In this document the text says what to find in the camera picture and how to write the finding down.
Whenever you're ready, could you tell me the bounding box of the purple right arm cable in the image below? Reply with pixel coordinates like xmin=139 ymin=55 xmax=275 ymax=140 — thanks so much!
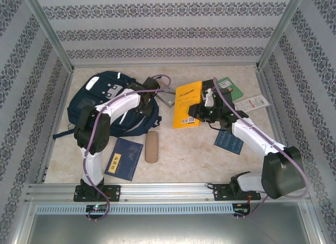
xmin=212 ymin=77 xmax=310 ymax=219

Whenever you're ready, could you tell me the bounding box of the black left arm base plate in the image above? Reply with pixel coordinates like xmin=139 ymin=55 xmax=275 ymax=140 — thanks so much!
xmin=73 ymin=185 xmax=121 ymax=203

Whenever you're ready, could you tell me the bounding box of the slotted grey cable duct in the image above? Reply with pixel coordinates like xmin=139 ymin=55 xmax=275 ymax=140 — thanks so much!
xmin=35 ymin=204 xmax=234 ymax=216

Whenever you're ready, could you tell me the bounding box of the aluminium frame post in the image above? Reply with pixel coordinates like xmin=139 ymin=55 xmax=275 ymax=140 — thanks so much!
xmin=22 ymin=0 xmax=76 ymax=71
xmin=256 ymin=0 xmax=308 ymax=70

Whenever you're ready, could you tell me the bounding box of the blue book yellow label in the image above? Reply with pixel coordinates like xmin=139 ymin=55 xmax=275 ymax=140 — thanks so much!
xmin=104 ymin=137 xmax=144 ymax=182

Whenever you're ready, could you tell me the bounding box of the white packet red label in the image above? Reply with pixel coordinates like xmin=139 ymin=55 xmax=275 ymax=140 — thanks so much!
xmin=233 ymin=94 xmax=270 ymax=113

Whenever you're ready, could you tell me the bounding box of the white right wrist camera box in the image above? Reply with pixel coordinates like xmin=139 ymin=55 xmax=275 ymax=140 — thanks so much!
xmin=204 ymin=88 xmax=215 ymax=108

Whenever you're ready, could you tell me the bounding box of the beige pencil case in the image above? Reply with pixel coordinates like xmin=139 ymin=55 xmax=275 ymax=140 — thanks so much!
xmin=144 ymin=131 xmax=160 ymax=164

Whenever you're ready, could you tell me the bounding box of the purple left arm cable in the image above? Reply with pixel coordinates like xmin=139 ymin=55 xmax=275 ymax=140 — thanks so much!
xmin=83 ymin=73 xmax=173 ymax=221

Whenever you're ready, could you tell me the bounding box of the green notebook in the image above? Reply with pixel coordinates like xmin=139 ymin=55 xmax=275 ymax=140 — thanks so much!
xmin=217 ymin=77 xmax=244 ymax=102

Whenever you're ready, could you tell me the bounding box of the grey pen box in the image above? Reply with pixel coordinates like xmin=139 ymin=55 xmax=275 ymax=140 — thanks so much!
xmin=154 ymin=81 xmax=176 ymax=109

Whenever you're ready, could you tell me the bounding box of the navy blue backpack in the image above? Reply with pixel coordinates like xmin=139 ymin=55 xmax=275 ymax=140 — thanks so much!
xmin=53 ymin=70 xmax=162 ymax=140

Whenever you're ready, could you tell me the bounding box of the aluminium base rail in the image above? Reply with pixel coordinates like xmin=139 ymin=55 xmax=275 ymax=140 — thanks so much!
xmin=25 ymin=182 xmax=308 ymax=203

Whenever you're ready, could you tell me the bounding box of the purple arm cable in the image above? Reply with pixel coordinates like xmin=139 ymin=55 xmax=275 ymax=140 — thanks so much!
xmin=83 ymin=73 xmax=173 ymax=221
xmin=212 ymin=77 xmax=310 ymax=219

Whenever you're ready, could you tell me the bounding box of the aluminium table edge rail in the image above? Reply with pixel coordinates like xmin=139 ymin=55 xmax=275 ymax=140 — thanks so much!
xmin=35 ymin=68 xmax=75 ymax=184
xmin=256 ymin=68 xmax=300 ymax=182
xmin=70 ymin=61 xmax=259 ymax=69

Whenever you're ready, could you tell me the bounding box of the blue booklet white print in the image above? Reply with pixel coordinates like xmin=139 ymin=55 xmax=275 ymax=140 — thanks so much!
xmin=214 ymin=130 xmax=245 ymax=156

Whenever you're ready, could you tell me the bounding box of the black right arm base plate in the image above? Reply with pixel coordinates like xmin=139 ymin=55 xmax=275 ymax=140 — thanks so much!
xmin=212 ymin=183 xmax=262 ymax=202

